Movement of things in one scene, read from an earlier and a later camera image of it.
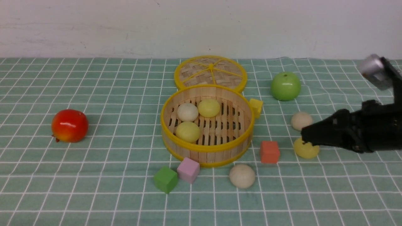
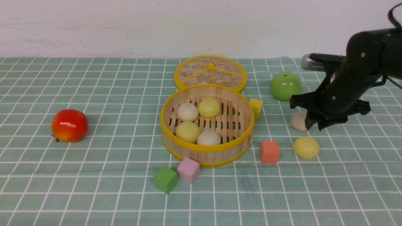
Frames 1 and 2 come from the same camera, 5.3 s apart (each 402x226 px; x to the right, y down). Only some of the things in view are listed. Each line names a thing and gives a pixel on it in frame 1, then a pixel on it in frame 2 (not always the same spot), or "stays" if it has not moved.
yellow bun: [188, 131] stays
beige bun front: [241, 176] -> [209, 138]
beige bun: [187, 112] stays
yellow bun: [307, 150] stays
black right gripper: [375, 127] -> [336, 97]
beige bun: [301, 119] stays
